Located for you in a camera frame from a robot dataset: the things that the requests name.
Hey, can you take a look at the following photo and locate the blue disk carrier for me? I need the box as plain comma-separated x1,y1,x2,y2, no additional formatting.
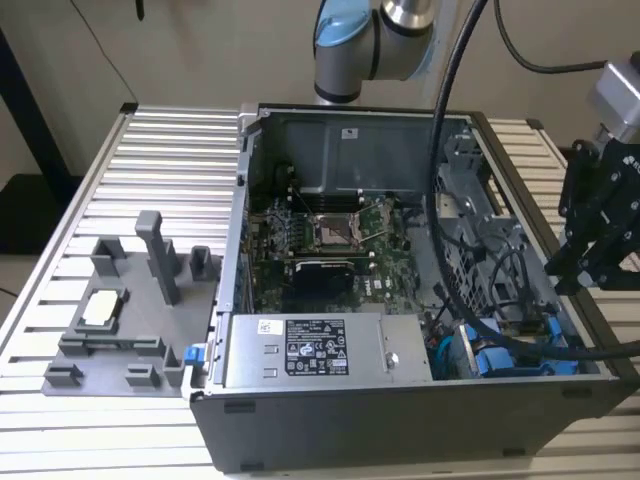
462,317,581,379

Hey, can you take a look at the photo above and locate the metal disk bay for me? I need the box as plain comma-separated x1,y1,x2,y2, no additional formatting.
434,132,566,321

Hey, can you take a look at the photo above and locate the black RAM slot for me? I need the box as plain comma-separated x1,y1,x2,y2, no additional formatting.
294,189,365,202
294,251,372,262
295,200,366,212

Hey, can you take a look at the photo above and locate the black open PC case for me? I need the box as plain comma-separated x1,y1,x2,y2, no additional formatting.
188,102,640,474

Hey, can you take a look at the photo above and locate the thick black disk wire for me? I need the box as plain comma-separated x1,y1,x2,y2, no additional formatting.
509,248,557,321

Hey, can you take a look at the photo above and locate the black frame beam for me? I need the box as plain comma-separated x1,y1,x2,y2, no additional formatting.
0,24,84,201

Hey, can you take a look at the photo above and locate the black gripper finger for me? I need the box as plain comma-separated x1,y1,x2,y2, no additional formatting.
544,140,601,296
582,222,640,292

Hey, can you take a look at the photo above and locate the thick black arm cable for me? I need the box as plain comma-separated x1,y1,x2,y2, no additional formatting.
428,0,640,364

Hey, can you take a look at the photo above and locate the grey parts rack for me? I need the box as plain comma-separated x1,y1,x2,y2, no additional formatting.
43,209,224,399

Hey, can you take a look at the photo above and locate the thin black disk wire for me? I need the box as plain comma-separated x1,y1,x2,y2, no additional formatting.
489,249,531,307

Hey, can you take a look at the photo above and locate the silver CPU chip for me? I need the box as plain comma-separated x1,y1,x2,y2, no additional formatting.
82,289,124,326

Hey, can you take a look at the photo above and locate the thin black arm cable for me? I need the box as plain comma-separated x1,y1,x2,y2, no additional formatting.
493,0,609,72

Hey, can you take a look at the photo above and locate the black graphics card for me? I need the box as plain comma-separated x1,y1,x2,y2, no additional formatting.
289,257,356,301

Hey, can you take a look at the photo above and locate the thin wire locking lever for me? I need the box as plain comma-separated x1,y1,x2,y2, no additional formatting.
289,184,319,221

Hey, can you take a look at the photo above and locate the blue data cable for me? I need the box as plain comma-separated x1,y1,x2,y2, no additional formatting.
428,332,454,376

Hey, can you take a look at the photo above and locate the silver power supply unit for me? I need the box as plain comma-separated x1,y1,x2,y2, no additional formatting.
222,313,432,391

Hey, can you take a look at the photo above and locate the green motherboard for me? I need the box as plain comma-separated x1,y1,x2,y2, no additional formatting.
247,192,426,316

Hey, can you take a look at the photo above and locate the CPU socket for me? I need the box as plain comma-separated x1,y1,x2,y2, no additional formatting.
312,213,364,249

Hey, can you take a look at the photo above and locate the black floor box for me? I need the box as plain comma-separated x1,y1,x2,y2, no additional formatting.
0,172,76,256

